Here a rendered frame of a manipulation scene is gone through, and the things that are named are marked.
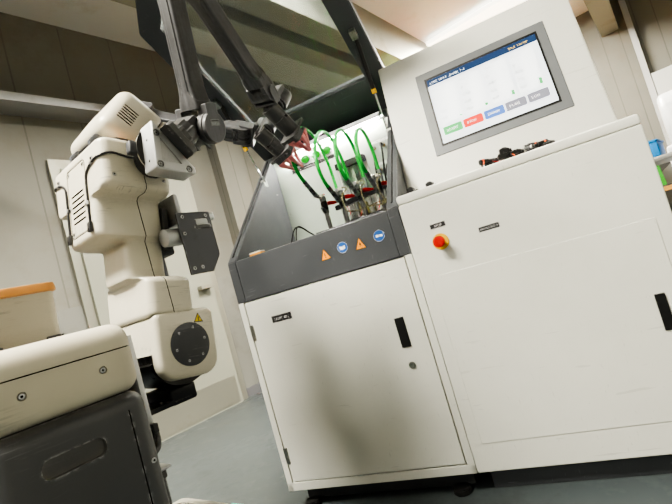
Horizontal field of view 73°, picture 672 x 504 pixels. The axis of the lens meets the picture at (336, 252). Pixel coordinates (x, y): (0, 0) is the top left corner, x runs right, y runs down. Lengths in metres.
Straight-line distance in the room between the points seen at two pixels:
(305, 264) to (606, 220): 0.94
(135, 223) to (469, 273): 0.95
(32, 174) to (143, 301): 2.75
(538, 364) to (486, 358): 0.15
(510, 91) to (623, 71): 5.62
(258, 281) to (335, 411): 0.54
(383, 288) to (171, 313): 0.70
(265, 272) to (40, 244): 2.23
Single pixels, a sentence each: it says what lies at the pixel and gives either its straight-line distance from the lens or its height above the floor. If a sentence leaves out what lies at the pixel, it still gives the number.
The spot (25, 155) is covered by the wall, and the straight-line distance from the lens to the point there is 3.86.
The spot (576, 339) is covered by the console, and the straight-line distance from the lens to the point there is 1.48.
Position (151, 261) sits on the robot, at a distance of 1.19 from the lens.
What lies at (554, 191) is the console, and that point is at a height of 0.84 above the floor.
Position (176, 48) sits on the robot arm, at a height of 1.41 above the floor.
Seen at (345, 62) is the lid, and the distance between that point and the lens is 2.00.
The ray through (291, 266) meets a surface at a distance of 1.64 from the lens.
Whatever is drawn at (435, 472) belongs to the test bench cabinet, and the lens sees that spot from 1.66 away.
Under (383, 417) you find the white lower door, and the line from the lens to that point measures 1.63.
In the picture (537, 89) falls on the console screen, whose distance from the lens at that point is 1.78.
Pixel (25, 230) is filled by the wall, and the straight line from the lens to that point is 3.66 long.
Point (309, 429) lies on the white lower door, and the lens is 1.76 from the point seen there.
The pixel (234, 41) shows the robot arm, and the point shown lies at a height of 1.48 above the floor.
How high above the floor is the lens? 0.77
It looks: 4 degrees up
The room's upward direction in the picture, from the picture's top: 16 degrees counter-clockwise
